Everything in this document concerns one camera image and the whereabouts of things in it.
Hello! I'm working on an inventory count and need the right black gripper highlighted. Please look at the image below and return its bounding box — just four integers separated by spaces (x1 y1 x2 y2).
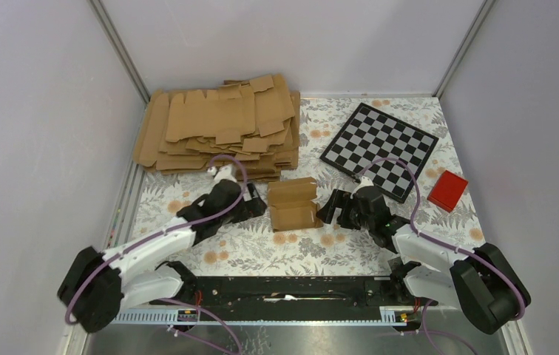
315 189 374 231

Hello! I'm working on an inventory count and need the brown cardboard box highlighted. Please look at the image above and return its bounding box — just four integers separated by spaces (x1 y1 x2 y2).
267 177 323 231

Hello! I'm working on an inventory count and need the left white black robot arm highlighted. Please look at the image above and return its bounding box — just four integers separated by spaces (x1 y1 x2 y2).
57 179 267 333

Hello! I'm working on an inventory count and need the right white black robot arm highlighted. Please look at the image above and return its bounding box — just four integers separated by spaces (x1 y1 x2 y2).
316 186 532 334

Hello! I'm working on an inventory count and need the red box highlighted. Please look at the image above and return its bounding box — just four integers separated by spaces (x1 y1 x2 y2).
427 170 469 212

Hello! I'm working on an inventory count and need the black white checkerboard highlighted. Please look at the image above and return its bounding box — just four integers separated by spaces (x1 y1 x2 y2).
320 103 438 203

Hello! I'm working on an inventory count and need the stack of flat cardboard boxes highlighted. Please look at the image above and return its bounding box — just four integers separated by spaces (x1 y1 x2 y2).
132 73 300 181

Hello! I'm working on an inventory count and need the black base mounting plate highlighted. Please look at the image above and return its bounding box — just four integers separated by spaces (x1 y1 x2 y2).
173 276 426 320

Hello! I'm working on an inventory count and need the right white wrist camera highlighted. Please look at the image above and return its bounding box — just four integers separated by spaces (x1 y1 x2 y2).
356 176 373 189

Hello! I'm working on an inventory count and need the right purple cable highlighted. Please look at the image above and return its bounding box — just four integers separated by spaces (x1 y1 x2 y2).
355 156 527 355

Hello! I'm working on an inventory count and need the purple cable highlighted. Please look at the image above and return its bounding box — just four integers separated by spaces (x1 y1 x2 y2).
355 156 527 355
64 154 250 355

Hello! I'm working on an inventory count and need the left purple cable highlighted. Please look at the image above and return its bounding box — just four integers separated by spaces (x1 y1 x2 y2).
64 154 250 355

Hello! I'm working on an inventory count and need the slotted grey cable duct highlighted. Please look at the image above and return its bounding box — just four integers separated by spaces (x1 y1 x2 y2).
111 306 408 327

